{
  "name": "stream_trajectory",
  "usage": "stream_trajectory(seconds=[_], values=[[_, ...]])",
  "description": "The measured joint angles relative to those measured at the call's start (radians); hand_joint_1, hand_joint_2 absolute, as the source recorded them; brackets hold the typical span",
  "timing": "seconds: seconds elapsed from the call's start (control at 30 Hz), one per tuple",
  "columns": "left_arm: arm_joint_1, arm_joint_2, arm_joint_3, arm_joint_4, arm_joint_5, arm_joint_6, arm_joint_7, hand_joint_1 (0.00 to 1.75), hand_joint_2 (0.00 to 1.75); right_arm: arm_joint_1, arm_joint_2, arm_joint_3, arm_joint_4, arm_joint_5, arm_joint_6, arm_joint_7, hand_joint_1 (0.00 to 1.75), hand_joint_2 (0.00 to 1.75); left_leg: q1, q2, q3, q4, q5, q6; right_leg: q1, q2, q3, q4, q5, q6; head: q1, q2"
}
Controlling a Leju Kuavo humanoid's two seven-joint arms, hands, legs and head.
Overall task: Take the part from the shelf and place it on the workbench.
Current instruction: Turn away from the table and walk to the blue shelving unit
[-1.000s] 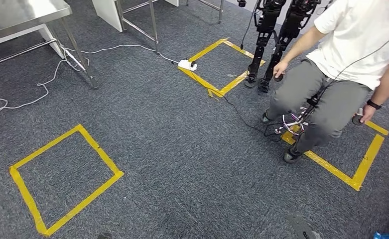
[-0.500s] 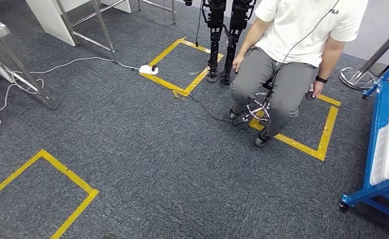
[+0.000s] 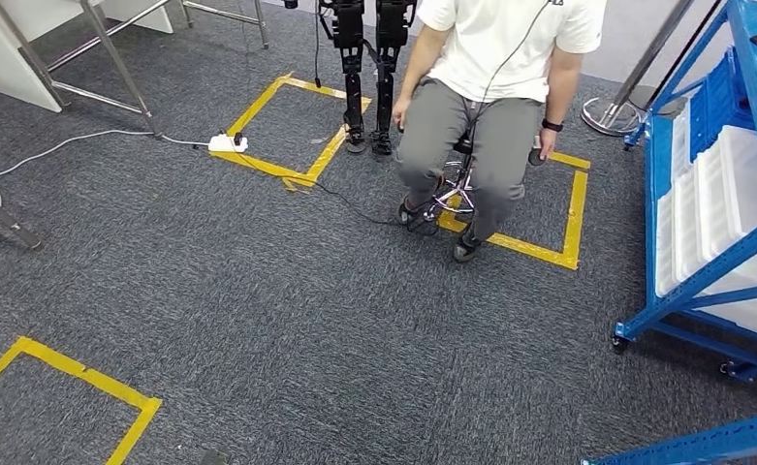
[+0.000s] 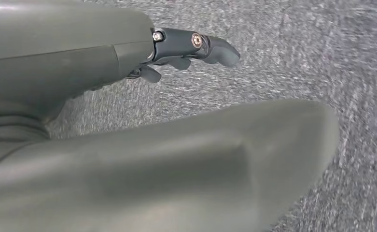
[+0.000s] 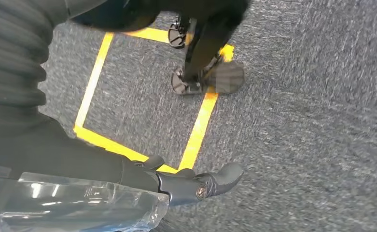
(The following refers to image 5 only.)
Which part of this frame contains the yellow floor tape marking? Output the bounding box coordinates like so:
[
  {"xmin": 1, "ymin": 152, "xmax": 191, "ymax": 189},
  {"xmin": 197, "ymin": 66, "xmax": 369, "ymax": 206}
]
[{"xmin": 74, "ymin": 27, "xmax": 235, "ymax": 175}]

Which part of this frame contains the black robot right foot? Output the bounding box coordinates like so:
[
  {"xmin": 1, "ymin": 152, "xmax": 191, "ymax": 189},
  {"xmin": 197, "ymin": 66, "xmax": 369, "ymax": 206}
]
[{"xmin": 170, "ymin": 60, "xmax": 245, "ymax": 96}]

